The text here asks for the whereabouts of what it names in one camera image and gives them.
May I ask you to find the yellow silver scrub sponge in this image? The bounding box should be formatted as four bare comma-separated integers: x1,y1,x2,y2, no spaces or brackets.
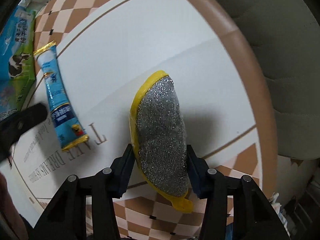
129,70,194,213

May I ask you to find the blue stick sachet packet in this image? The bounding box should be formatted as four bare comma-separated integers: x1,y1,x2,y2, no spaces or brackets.
34,41,89,151

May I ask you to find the open cardboard box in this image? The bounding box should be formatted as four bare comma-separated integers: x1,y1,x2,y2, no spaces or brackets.
0,5,35,120

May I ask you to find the checkered pink table mat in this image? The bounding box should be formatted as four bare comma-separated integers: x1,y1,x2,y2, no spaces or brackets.
10,0,279,240

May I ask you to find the grey round chair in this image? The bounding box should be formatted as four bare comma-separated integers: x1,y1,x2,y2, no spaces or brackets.
217,0,319,159

